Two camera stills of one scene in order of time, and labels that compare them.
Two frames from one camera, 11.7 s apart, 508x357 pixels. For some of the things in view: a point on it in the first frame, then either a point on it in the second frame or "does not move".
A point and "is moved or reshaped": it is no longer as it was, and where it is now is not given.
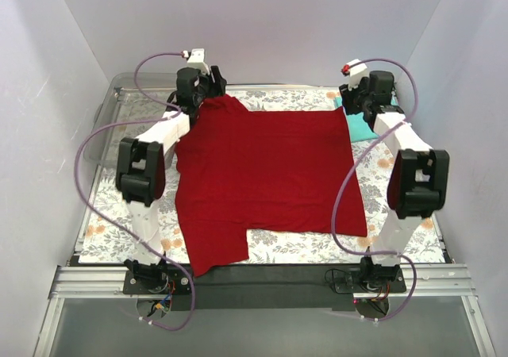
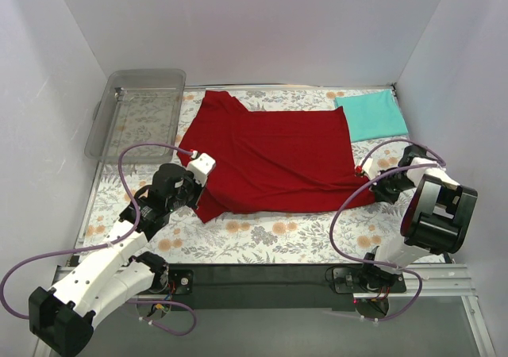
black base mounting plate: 267,286 does not move
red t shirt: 240,170 is moved or reshaped
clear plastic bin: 128,105 does not move
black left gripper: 214,83 → 196,193
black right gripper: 351,100 → 378,188
